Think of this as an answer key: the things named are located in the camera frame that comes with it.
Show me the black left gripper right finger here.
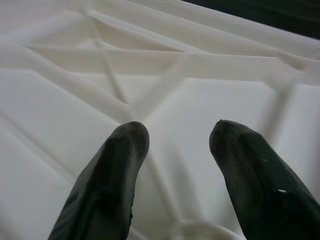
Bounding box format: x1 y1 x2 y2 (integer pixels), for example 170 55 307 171
208 119 320 240

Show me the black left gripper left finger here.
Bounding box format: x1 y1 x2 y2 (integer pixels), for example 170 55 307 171
47 121 150 240

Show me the white plastic table top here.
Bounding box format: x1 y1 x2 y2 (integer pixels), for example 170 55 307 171
0 0 320 240

